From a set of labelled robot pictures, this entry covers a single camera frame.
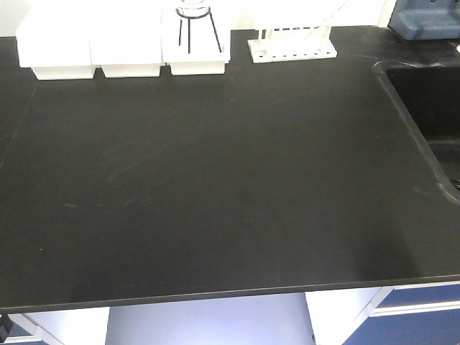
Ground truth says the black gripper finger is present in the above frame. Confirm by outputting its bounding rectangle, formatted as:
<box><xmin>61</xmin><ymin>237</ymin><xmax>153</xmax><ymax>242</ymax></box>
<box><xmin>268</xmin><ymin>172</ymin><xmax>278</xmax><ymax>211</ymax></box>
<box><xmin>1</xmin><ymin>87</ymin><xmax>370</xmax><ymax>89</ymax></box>
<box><xmin>0</xmin><ymin>314</ymin><xmax>14</xmax><ymax>341</ymax></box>

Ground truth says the left blue cabinet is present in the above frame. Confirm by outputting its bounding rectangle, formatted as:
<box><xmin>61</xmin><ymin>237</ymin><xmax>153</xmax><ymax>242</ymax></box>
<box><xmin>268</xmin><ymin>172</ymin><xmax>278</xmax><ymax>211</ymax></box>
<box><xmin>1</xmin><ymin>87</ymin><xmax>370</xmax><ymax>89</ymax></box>
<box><xmin>4</xmin><ymin>308</ymin><xmax>109</xmax><ymax>344</ymax></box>

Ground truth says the blue cabinet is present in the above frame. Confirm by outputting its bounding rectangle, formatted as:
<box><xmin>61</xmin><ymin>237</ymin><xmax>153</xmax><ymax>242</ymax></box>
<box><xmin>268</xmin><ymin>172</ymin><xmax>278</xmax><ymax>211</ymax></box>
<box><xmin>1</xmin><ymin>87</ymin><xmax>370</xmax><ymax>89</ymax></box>
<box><xmin>305</xmin><ymin>282</ymin><xmax>459</xmax><ymax>344</ymax></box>
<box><xmin>4</xmin><ymin>308</ymin><xmax>109</xmax><ymax>344</ymax></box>

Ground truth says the left white storage bin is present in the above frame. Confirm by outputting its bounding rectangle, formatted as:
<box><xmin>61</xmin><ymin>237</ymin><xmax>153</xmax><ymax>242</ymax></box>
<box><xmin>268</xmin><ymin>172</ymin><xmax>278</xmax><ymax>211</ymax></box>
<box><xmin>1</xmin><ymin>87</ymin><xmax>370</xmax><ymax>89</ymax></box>
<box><xmin>16</xmin><ymin>8</ymin><xmax>96</xmax><ymax>81</ymax></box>

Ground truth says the white storage bin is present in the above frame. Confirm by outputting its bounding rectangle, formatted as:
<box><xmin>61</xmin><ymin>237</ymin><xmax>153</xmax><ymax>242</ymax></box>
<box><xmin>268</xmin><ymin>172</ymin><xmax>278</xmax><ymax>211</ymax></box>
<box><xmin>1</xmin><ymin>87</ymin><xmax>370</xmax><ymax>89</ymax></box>
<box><xmin>162</xmin><ymin>5</ymin><xmax>231</xmax><ymax>75</ymax></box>
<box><xmin>89</xmin><ymin>9</ymin><xmax>164</xmax><ymax>78</ymax></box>
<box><xmin>16</xmin><ymin>8</ymin><xmax>96</xmax><ymax>81</ymax></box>

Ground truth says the middle white storage bin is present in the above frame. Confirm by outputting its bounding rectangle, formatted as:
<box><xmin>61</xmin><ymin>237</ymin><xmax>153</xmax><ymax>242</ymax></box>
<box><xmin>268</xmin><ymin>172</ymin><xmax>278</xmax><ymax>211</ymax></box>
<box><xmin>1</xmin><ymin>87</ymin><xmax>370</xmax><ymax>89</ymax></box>
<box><xmin>89</xmin><ymin>9</ymin><xmax>164</xmax><ymax>78</ymax></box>

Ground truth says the right white storage bin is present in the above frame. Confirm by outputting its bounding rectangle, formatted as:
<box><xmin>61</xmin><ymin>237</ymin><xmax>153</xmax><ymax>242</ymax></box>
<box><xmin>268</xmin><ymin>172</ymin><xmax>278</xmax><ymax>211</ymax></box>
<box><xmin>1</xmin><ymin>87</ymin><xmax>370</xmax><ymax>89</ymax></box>
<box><xmin>162</xmin><ymin>5</ymin><xmax>231</xmax><ymax>75</ymax></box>

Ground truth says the white test tube rack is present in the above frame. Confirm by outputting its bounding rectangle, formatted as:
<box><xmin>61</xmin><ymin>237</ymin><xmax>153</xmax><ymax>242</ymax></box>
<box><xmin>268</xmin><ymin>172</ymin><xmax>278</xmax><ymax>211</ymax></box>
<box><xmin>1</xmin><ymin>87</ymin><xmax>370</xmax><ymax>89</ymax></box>
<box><xmin>248</xmin><ymin>1</ymin><xmax>346</xmax><ymax>63</ymax></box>

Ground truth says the right blue cabinet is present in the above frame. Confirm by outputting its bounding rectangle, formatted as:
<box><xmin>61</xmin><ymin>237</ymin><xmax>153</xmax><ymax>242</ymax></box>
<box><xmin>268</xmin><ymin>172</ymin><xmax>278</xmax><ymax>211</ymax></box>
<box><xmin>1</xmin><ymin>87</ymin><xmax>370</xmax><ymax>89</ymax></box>
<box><xmin>305</xmin><ymin>282</ymin><xmax>459</xmax><ymax>344</ymax></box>

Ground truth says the black lab sink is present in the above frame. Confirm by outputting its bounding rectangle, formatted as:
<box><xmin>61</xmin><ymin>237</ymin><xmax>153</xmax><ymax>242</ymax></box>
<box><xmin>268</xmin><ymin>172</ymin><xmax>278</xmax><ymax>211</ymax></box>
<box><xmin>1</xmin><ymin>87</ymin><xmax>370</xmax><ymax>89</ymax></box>
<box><xmin>373</xmin><ymin>60</ymin><xmax>459</xmax><ymax>203</ymax></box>

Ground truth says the blue-grey lab appliance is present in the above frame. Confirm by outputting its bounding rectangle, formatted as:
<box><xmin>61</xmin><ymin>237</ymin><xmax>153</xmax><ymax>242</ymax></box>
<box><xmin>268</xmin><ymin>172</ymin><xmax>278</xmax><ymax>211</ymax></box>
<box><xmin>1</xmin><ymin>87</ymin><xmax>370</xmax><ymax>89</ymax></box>
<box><xmin>388</xmin><ymin>0</ymin><xmax>459</xmax><ymax>40</ymax></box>

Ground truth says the black wire tripod stand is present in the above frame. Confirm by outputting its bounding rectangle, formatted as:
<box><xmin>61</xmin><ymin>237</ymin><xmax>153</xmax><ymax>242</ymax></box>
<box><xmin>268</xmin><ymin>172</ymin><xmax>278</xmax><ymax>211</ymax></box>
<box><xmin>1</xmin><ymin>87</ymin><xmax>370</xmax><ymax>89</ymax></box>
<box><xmin>175</xmin><ymin>1</ymin><xmax>224</xmax><ymax>55</ymax></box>

